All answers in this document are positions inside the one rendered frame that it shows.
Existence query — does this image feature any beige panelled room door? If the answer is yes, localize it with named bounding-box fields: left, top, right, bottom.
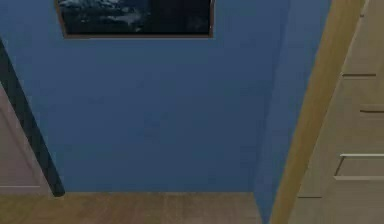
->
left=269, top=0, right=384, bottom=224

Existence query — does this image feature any pale grey room door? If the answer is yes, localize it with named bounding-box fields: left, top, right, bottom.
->
left=0, top=39, right=66, bottom=198

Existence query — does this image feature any dark framed wall picture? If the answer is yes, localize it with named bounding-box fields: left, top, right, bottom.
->
left=54, top=0, right=215, bottom=40

